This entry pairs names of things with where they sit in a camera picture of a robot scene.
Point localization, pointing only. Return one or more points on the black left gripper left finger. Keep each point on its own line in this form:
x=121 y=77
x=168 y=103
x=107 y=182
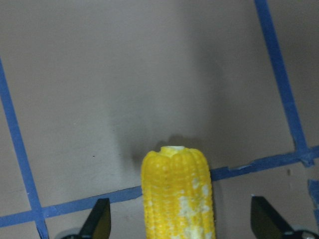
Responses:
x=98 y=223

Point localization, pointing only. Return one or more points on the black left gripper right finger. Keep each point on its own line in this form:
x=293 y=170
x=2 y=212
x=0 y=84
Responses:
x=267 y=223

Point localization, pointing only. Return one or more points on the yellow corn cob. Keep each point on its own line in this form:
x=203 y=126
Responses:
x=177 y=194

